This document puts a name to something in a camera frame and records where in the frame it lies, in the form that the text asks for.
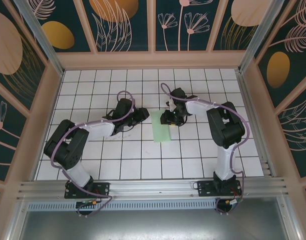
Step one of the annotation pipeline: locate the light green paper sheet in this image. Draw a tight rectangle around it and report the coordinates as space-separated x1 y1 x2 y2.
151 110 172 144

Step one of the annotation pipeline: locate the grey metal sheet panel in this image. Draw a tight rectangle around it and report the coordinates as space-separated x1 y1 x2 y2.
7 197 301 240

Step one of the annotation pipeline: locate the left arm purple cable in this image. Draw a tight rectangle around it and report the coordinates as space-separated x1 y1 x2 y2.
49 90 137 218

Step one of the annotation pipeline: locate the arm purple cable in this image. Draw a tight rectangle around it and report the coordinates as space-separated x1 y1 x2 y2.
49 90 137 218
160 82 251 216

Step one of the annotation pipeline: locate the aluminium mounting rail beam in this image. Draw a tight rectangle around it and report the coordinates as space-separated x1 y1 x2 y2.
16 176 291 201

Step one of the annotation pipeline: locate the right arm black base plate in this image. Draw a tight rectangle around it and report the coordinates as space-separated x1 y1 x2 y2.
197 180 243 198

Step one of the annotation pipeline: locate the slotted grey cable duct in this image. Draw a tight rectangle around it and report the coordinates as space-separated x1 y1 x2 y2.
26 198 218 212

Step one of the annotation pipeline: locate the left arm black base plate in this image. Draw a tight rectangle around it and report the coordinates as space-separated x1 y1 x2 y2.
64 181 111 200

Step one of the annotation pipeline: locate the aluminium side rail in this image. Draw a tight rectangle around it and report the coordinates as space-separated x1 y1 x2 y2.
236 71 278 179

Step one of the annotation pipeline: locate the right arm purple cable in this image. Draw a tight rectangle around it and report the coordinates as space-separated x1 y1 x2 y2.
160 82 251 216

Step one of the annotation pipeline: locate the aluminium frame post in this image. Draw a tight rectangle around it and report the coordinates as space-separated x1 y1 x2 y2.
12 0 66 77
237 0 286 75

